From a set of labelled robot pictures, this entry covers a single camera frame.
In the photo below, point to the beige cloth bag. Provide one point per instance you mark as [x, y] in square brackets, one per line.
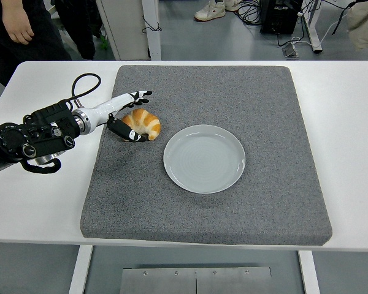
[365, 24]

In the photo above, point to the person's hand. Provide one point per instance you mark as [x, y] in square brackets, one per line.
[18, 29]

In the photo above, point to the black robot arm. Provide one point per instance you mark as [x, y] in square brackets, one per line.
[43, 137]

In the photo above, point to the white cabinet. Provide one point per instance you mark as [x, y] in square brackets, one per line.
[125, 30]

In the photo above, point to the grey power adapter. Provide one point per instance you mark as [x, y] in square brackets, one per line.
[290, 50]

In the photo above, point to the grey speckled mat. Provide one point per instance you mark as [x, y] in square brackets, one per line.
[233, 92]

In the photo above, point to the white sneaker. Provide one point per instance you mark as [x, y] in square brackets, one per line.
[233, 4]
[210, 12]

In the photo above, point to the grey round plate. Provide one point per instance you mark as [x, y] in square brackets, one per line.
[202, 159]

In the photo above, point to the person's forearm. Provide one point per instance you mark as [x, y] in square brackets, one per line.
[12, 4]

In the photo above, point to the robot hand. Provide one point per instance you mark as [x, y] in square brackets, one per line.
[110, 107]

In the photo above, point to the croissant bread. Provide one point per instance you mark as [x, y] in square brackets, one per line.
[147, 121]

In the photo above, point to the white desk leg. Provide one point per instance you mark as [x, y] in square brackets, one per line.
[314, 33]
[153, 46]

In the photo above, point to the black computer case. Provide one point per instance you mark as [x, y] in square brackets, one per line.
[279, 18]

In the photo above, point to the white table leg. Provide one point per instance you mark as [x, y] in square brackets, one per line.
[309, 272]
[79, 272]

